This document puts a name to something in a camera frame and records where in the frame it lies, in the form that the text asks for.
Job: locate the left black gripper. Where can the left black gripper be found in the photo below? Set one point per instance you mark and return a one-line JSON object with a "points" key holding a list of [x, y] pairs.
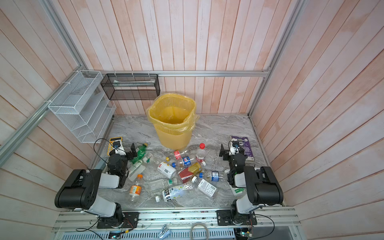
{"points": [[128, 153]]}

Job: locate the clear bottle green label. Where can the clear bottle green label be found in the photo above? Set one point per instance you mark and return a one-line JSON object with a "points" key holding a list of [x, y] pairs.
{"points": [[161, 184]]}

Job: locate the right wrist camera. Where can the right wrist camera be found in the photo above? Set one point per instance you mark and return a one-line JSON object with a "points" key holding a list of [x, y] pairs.
{"points": [[234, 147]]}

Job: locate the black wire mesh basket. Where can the black wire mesh basket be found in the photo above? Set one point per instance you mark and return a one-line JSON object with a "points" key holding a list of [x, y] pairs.
{"points": [[131, 87]]}

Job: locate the red cap clear bottle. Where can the red cap clear bottle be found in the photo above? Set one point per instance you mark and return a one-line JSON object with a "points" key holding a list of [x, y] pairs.
{"points": [[201, 153]]}

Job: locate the yellow plastic bin liner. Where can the yellow plastic bin liner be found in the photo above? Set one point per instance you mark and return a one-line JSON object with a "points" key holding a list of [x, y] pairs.
{"points": [[173, 113]]}

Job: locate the clear bottle beside left gripper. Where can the clear bottle beside left gripper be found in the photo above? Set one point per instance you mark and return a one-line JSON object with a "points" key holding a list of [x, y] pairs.
{"points": [[135, 170]]}

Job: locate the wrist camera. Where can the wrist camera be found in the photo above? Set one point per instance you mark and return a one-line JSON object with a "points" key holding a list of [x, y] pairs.
{"points": [[118, 148], [234, 147]]}

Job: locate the small blue label bottle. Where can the small blue label bottle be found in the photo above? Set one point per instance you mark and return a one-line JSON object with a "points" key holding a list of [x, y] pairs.
{"points": [[212, 176]]}

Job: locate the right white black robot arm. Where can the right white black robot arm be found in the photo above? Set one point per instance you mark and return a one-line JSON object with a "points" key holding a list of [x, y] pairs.
{"points": [[261, 186]]}

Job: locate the white label square bottle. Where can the white label square bottle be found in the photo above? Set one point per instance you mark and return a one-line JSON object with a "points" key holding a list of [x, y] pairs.
{"points": [[205, 187]]}

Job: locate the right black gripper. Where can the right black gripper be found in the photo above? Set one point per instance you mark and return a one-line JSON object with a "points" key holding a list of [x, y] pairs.
{"points": [[226, 151]]}

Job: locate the black white label bottle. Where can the black white label bottle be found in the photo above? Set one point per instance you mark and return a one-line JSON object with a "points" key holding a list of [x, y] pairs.
{"points": [[174, 193]]}

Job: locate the yellow calculator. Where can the yellow calculator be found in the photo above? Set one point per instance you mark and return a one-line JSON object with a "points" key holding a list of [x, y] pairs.
{"points": [[110, 147]]}

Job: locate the pepsi bottle blue cap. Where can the pepsi bottle blue cap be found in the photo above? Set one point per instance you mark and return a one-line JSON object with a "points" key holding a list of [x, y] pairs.
{"points": [[183, 162]]}

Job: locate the red yellow label tea bottle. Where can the red yellow label tea bottle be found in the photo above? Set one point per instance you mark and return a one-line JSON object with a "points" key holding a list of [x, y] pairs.
{"points": [[187, 173]]}

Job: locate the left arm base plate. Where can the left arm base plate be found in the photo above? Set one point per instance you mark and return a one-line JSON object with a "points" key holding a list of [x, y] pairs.
{"points": [[127, 220]]}

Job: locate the green plastic bottle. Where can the green plastic bottle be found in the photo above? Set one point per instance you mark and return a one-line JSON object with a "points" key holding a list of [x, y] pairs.
{"points": [[141, 151]]}

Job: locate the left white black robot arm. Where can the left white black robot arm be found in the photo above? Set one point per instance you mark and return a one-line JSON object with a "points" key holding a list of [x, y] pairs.
{"points": [[80, 190]]}

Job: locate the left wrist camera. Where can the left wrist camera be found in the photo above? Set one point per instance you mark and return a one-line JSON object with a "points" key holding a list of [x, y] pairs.
{"points": [[118, 148]]}

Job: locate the white wire mesh shelf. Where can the white wire mesh shelf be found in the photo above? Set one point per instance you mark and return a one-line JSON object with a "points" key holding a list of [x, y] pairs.
{"points": [[86, 112]]}

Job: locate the orange label bottle orange cap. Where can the orange label bottle orange cap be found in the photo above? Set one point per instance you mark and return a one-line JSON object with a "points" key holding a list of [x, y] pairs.
{"points": [[136, 189]]}

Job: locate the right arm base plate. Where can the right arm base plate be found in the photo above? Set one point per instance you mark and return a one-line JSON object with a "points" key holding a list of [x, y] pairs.
{"points": [[231, 217]]}

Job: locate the white label bottle large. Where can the white label bottle large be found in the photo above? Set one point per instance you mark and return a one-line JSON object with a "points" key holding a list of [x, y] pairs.
{"points": [[164, 168]]}

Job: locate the yellow slatted waste bin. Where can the yellow slatted waste bin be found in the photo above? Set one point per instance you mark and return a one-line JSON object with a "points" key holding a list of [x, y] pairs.
{"points": [[173, 142]]}

